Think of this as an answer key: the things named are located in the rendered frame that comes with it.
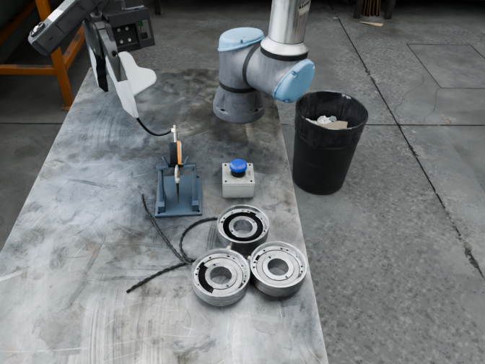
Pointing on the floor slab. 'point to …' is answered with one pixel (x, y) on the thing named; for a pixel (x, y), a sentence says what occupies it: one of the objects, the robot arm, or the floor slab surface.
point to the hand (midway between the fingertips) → (115, 106)
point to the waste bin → (325, 140)
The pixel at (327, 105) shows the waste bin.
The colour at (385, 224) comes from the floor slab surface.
